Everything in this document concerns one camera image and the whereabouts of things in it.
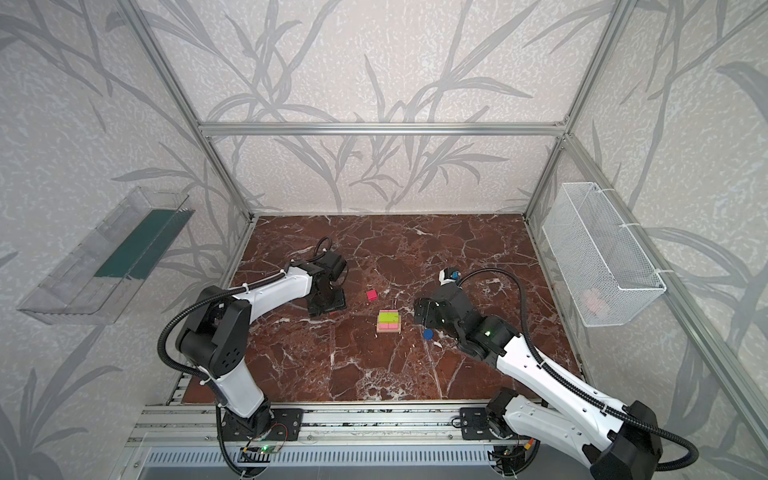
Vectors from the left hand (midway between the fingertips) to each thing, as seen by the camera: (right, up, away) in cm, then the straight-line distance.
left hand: (340, 299), depth 93 cm
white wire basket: (+62, +12, -31) cm, 71 cm away
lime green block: (+16, -5, -3) cm, 17 cm away
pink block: (+14, -7, -4) cm, 16 cm away
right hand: (+26, +4, -14) cm, 30 cm away
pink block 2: (+17, -8, -4) cm, 19 cm away
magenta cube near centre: (+10, 0, +5) cm, 11 cm away
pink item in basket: (+67, +2, -19) cm, 70 cm away
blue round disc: (+27, -10, -5) cm, 29 cm away
